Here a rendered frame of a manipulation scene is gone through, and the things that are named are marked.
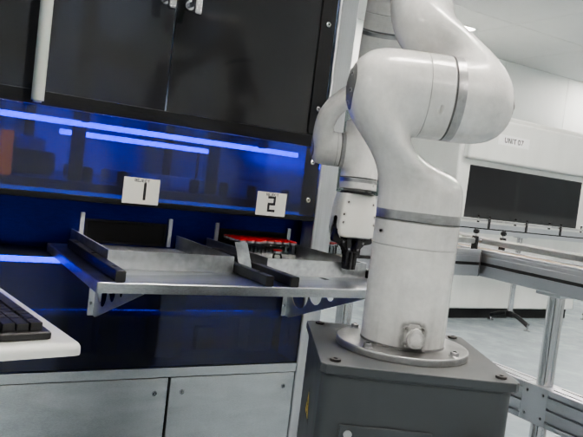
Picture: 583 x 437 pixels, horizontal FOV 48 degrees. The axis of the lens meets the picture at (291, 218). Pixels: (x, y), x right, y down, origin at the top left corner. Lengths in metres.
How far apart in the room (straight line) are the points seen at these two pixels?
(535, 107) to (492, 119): 8.46
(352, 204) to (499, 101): 0.59
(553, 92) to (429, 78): 8.76
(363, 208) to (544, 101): 8.14
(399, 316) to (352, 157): 0.61
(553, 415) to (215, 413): 1.03
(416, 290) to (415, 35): 0.39
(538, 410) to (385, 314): 1.36
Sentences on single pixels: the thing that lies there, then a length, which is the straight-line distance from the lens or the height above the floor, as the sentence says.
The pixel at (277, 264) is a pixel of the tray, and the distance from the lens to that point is 1.41.
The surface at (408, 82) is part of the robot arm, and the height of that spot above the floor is 1.23.
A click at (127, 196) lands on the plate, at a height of 1.01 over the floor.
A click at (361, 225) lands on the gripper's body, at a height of 1.01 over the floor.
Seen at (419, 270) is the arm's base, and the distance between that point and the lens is 0.91.
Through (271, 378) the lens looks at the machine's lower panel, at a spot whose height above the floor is 0.56.
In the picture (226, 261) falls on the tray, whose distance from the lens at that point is 1.36.
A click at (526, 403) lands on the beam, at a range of 2.26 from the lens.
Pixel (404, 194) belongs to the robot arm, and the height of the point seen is 1.08.
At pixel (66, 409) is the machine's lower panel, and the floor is 0.51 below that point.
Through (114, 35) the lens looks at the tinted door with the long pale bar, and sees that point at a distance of 1.56.
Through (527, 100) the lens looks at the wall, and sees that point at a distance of 9.28.
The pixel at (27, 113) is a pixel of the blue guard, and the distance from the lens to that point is 1.50.
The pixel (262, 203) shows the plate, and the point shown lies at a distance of 1.67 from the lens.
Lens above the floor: 1.08
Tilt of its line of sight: 3 degrees down
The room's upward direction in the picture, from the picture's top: 7 degrees clockwise
